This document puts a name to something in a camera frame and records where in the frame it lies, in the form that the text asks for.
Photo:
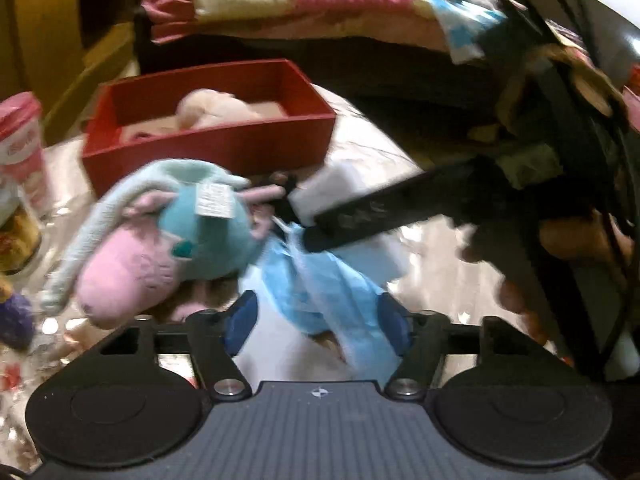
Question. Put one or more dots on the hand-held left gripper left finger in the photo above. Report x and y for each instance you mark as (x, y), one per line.
(243, 321)

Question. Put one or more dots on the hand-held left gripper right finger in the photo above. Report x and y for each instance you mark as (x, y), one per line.
(391, 321)

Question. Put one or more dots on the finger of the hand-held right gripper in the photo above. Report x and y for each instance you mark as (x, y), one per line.
(380, 215)
(286, 197)

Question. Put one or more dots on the blue face mask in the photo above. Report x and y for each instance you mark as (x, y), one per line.
(325, 290)

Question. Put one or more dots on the blue and pink plush donkey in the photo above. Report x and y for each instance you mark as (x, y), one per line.
(210, 240)

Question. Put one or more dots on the red box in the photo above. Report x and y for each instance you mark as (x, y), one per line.
(210, 150)

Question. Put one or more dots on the person's right hand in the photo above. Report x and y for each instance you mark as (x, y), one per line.
(567, 240)

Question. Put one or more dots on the white sponge block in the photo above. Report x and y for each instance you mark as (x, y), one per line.
(350, 185)

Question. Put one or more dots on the beige plush toy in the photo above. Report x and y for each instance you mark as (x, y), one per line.
(210, 107)

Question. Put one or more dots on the white blue checked sheet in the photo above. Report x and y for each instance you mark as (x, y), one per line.
(465, 20)

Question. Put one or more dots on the pink cartoon print quilt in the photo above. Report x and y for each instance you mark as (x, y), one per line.
(310, 5)

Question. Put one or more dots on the pink lid plastic jar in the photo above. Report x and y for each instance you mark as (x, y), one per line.
(22, 150)

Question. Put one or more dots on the wooden cabinet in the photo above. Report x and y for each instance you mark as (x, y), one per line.
(50, 10)

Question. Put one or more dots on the dark bed frame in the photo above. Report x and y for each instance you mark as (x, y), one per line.
(280, 60)

